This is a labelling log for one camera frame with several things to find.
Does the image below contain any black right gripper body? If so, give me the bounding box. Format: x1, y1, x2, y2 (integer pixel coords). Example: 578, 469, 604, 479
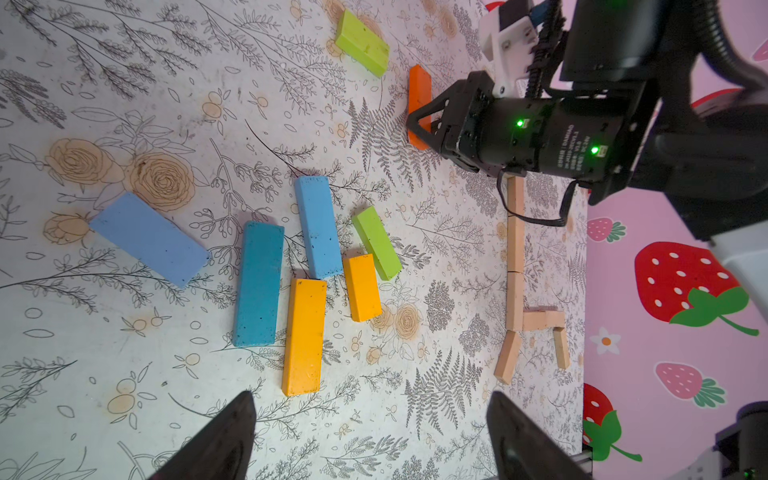
437, 70, 522, 174

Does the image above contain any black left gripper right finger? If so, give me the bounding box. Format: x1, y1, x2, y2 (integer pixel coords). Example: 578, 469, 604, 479
486, 391, 591, 480

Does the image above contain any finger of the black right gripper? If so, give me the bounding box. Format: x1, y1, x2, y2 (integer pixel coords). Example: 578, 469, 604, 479
406, 95, 446, 150

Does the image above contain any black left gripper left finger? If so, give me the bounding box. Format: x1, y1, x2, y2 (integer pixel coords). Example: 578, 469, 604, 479
150, 391, 256, 480

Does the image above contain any natural wooden block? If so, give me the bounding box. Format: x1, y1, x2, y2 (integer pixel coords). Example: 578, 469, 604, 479
494, 331, 522, 385
522, 311, 549, 331
506, 272, 525, 332
507, 216, 525, 273
552, 327, 571, 370
531, 310, 566, 329
506, 175, 525, 216

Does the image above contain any orange wooden block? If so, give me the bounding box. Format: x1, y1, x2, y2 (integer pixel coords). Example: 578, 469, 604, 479
408, 65, 432, 151

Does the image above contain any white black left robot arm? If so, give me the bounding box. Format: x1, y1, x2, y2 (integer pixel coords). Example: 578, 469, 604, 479
151, 391, 767, 479

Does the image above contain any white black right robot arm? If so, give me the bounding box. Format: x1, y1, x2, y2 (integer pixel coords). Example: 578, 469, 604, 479
406, 1, 767, 326

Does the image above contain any green wooden block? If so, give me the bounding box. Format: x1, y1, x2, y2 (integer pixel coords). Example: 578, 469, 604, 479
352, 206, 402, 281
335, 10, 390, 78

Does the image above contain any light blue wooden block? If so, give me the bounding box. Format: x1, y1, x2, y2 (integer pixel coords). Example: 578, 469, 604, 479
295, 176, 343, 280

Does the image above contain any long yellow wooden block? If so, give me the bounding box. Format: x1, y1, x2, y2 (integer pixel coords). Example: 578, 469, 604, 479
282, 278, 327, 397

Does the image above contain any teal wooden block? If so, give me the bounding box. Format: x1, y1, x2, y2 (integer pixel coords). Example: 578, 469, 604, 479
233, 221, 284, 348

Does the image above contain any short yellow wooden block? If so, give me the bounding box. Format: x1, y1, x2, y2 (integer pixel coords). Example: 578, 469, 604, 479
343, 254, 382, 322

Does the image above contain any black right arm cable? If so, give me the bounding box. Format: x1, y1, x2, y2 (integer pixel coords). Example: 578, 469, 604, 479
495, 0, 768, 228

